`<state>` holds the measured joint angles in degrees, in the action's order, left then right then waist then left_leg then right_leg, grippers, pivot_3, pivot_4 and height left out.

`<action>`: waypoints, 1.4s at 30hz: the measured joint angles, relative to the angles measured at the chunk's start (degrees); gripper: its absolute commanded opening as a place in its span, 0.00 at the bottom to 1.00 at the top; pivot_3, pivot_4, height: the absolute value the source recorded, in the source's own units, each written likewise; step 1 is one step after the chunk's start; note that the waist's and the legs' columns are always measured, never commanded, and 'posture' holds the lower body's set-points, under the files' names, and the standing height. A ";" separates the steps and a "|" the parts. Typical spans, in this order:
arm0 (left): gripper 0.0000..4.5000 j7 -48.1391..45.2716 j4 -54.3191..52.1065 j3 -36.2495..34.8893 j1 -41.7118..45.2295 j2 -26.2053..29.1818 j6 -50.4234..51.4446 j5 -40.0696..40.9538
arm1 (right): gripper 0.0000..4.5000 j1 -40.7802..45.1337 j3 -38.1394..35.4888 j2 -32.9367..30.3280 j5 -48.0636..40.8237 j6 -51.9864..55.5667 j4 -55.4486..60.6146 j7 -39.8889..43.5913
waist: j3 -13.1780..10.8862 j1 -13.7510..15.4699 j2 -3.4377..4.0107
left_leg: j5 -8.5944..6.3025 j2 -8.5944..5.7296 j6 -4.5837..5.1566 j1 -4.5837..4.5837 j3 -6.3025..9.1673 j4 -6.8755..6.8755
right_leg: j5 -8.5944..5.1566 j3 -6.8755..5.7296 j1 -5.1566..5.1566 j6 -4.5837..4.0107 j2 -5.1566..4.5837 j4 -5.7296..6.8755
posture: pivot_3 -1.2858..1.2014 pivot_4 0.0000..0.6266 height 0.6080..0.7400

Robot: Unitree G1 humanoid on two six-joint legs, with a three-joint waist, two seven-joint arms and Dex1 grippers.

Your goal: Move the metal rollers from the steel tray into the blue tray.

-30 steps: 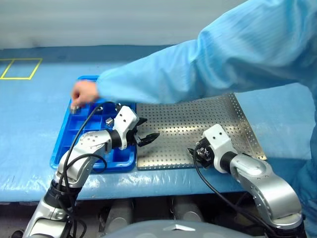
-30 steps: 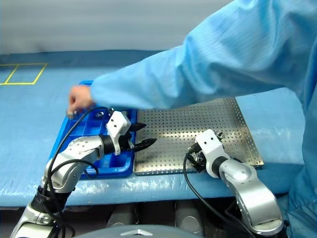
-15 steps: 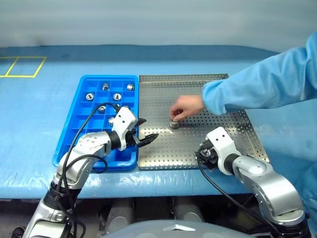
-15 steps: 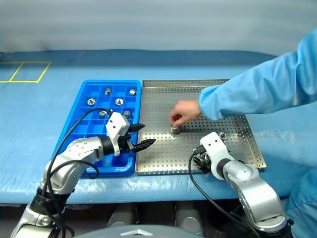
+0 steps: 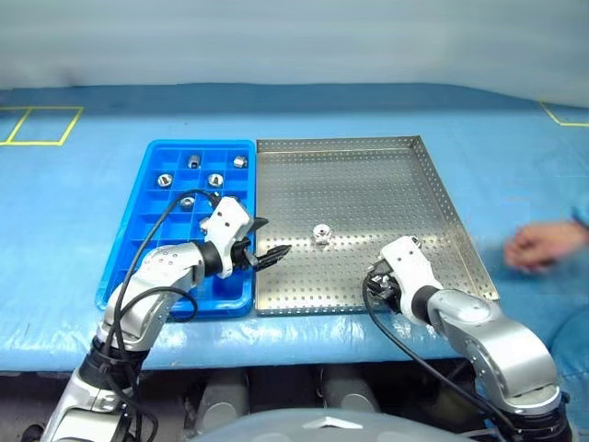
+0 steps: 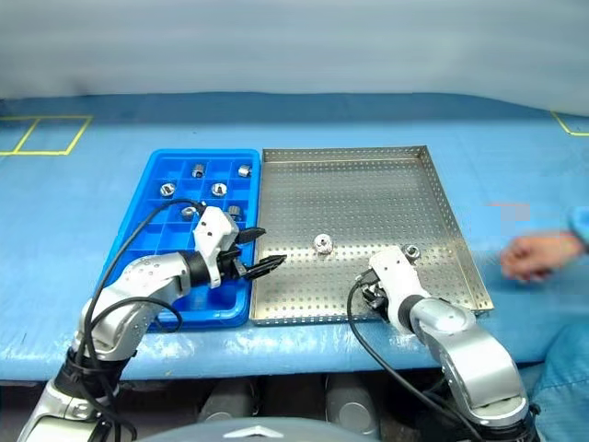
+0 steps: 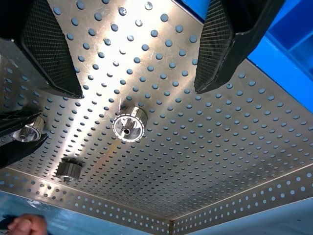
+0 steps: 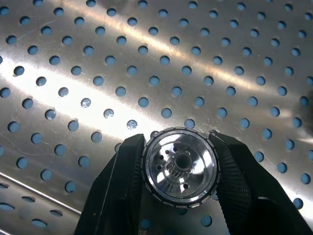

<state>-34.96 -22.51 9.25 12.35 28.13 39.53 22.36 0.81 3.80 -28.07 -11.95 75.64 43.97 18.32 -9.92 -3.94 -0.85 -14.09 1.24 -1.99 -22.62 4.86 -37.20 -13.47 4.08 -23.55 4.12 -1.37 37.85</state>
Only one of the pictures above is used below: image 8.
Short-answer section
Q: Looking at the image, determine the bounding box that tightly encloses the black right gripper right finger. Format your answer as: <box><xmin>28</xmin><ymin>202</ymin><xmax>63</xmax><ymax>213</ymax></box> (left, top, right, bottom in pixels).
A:
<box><xmin>209</xmin><ymin>131</ymin><xmax>313</xmax><ymax>235</ymax></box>

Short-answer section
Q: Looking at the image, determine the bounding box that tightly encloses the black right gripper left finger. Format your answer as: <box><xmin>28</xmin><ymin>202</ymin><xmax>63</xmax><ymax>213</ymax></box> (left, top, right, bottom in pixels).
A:
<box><xmin>73</xmin><ymin>134</ymin><xmax>154</xmax><ymax>235</ymax></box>

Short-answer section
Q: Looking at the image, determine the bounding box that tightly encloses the metal rotor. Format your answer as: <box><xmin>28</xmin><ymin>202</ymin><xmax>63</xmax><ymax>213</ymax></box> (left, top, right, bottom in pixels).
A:
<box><xmin>141</xmin><ymin>126</ymin><xmax>222</xmax><ymax>209</ymax></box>

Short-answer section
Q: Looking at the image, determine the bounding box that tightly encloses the perforated stainless steel tray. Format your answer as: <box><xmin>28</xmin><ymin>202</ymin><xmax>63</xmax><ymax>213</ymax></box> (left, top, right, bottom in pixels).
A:
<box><xmin>0</xmin><ymin>0</ymin><xmax>313</xmax><ymax>235</ymax></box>

